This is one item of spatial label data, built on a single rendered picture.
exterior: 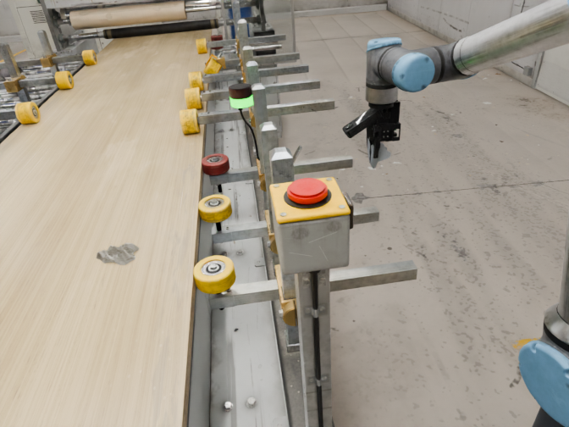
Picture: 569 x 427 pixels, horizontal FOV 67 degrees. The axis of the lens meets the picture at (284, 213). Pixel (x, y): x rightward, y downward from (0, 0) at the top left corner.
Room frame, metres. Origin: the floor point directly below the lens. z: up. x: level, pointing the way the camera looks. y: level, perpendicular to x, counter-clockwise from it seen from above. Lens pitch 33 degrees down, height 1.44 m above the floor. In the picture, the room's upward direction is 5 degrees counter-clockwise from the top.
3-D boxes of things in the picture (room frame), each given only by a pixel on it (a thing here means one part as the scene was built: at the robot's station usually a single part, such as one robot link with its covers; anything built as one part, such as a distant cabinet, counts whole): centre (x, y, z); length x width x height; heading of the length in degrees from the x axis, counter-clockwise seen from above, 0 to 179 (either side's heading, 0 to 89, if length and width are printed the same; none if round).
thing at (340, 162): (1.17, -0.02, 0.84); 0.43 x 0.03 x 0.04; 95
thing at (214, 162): (1.15, 0.19, 0.85); 0.08 x 0.08 x 0.11
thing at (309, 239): (0.37, -0.02, 1.18); 0.07 x 0.07 x 0.08; 5
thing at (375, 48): (1.19, -0.30, 1.13); 0.10 x 0.09 x 0.12; 15
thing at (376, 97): (1.20, -0.30, 1.05); 0.10 x 0.09 x 0.05; 5
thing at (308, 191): (0.37, -0.02, 1.22); 0.04 x 0.04 x 0.02
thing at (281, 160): (0.63, 0.00, 0.92); 0.03 x 0.03 x 0.48; 5
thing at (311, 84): (1.66, 0.07, 0.95); 0.50 x 0.04 x 0.04; 95
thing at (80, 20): (3.42, 0.79, 1.05); 1.43 x 0.12 x 0.12; 95
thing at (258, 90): (1.12, 0.04, 0.88); 0.03 x 0.03 x 0.48; 5
